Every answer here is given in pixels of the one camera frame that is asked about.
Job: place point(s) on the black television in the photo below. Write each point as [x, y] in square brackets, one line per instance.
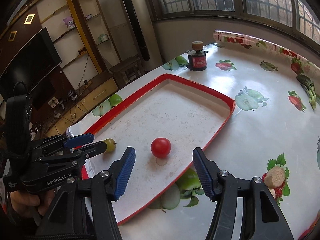
[33, 62]

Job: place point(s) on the beige cork cube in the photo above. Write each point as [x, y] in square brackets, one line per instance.
[272, 191]

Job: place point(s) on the wooden stool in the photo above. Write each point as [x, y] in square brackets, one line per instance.
[133, 62]

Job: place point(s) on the person's left hand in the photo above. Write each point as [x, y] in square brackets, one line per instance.
[23, 202]

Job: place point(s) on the red-rimmed white tray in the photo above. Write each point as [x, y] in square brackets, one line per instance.
[187, 113]

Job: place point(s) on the wooden wall shelf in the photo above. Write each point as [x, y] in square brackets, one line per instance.
[89, 48]

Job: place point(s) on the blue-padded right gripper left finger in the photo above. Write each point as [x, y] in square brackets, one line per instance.
[82, 209]

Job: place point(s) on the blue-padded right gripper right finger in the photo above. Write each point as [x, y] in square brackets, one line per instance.
[261, 215]

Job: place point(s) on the purple plush toy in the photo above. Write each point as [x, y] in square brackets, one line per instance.
[69, 22]

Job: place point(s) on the green vegetable stalk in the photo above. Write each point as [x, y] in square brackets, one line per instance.
[309, 87]

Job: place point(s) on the red tomato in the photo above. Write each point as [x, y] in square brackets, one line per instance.
[160, 147]

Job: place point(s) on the dark red jar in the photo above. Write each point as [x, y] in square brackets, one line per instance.
[197, 57]

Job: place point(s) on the beige cork cylinder upper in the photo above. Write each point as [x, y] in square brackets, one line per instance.
[275, 177]

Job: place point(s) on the white tower air conditioner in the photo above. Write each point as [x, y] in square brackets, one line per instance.
[142, 31]

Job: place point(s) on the barred window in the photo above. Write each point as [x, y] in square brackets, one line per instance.
[293, 18]

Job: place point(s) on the green grape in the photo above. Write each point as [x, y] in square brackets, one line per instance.
[111, 145]

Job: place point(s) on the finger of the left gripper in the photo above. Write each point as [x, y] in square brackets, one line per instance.
[79, 140]
[90, 150]

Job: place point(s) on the fruit-print tablecloth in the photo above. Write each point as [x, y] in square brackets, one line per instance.
[273, 122]

